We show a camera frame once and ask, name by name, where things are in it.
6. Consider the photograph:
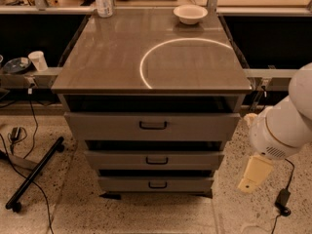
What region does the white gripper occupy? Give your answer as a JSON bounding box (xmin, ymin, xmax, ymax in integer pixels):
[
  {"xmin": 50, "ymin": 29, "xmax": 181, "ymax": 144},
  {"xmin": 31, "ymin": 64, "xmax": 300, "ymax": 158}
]
[{"xmin": 238, "ymin": 106, "xmax": 300, "ymax": 193}]

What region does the grey bottom drawer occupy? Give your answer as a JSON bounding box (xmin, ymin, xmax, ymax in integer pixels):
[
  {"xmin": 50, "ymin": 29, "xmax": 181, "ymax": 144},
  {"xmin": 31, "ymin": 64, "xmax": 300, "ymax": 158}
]
[{"xmin": 98, "ymin": 176, "xmax": 214, "ymax": 193}]

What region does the grey drawer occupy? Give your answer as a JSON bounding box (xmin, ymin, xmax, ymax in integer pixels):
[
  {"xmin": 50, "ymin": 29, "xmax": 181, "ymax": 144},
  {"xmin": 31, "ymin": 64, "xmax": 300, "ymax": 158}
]
[
  {"xmin": 64, "ymin": 112, "xmax": 240, "ymax": 141},
  {"xmin": 98, "ymin": 176, "xmax": 214, "ymax": 193},
  {"xmin": 85, "ymin": 151, "xmax": 223, "ymax": 171}
]

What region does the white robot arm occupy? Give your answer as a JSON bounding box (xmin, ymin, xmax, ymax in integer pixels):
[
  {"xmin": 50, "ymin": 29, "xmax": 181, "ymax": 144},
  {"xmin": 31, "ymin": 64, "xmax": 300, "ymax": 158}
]
[{"xmin": 238, "ymin": 63, "xmax": 312, "ymax": 193}]

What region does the grey drawer cabinet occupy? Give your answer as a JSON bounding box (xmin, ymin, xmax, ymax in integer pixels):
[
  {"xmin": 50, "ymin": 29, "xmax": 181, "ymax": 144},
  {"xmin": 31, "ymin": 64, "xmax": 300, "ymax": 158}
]
[{"xmin": 51, "ymin": 6, "xmax": 254, "ymax": 200}]

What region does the grey middle drawer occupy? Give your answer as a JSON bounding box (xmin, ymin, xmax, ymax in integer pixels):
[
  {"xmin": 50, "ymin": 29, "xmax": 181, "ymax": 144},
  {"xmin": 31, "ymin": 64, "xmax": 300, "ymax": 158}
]
[{"xmin": 85, "ymin": 151, "xmax": 223, "ymax": 171}]

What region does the grey top drawer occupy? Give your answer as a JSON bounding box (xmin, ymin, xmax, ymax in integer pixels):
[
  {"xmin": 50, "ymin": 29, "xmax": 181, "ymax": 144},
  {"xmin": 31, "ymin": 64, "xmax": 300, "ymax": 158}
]
[{"xmin": 64, "ymin": 112, "xmax": 240, "ymax": 141}]

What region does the black power adapter right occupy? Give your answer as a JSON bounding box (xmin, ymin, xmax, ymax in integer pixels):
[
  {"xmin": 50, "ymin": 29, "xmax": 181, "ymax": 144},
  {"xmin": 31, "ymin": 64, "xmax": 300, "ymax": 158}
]
[{"xmin": 275, "ymin": 188, "xmax": 291, "ymax": 216}]

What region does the white bowl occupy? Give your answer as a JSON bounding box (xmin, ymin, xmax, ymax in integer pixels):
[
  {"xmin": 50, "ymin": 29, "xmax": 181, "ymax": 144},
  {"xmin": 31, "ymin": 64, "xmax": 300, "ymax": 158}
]
[{"xmin": 174, "ymin": 4, "xmax": 208, "ymax": 25}]

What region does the white paper cup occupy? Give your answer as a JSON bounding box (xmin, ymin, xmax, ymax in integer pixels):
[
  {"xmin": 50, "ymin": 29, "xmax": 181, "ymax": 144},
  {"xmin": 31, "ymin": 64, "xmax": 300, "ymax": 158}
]
[{"xmin": 28, "ymin": 51, "xmax": 48, "ymax": 71}]

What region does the black adapter left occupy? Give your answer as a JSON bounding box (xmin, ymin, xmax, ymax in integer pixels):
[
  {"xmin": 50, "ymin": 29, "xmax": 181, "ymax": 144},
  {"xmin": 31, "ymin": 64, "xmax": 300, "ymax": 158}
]
[{"xmin": 10, "ymin": 127, "xmax": 20, "ymax": 142}]

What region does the black bar with wheels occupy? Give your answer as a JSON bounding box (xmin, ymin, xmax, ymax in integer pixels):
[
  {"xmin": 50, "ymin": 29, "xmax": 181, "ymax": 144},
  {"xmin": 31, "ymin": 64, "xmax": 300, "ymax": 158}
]
[{"xmin": 5, "ymin": 136, "xmax": 64, "ymax": 213}]

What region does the dark blue plate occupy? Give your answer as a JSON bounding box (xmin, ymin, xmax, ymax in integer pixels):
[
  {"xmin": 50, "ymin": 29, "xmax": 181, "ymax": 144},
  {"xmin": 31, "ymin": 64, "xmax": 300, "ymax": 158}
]
[{"xmin": 3, "ymin": 58, "xmax": 31, "ymax": 74}]

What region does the black cable right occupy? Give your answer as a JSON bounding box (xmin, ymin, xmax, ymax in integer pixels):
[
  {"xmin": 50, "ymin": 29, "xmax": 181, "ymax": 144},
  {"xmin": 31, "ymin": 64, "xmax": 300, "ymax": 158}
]
[{"xmin": 255, "ymin": 85, "xmax": 296, "ymax": 234}]

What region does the black cable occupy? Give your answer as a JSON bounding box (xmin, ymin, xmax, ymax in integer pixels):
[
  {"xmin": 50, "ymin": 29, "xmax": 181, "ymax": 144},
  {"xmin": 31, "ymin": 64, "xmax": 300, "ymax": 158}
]
[
  {"xmin": 0, "ymin": 87, "xmax": 55, "ymax": 234},
  {"xmin": 255, "ymin": 85, "xmax": 296, "ymax": 234}
]

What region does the black cable left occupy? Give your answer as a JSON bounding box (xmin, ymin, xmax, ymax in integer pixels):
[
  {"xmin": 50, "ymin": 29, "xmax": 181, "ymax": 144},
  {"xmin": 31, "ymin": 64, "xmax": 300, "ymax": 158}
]
[{"xmin": 0, "ymin": 87, "xmax": 55, "ymax": 234}]

